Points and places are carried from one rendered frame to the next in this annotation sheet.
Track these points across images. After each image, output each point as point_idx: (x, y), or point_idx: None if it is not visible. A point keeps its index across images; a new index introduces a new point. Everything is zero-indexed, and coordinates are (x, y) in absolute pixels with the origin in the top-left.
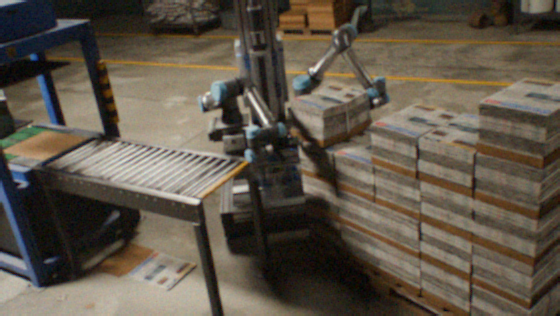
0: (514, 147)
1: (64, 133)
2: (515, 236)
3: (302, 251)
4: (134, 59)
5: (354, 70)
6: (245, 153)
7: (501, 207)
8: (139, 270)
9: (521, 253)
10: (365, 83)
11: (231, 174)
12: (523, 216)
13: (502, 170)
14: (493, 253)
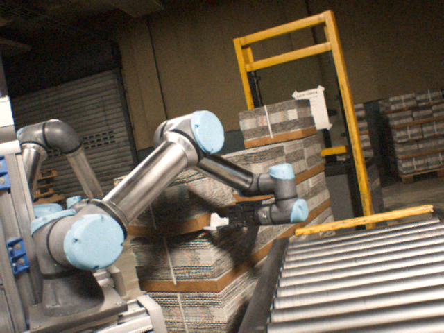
0: (309, 125)
1: None
2: (322, 190)
3: None
4: None
5: (92, 172)
6: (302, 206)
7: (317, 173)
8: None
9: (327, 200)
10: (102, 189)
11: (347, 219)
12: (320, 172)
13: (311, 144)
14: (322, 214)
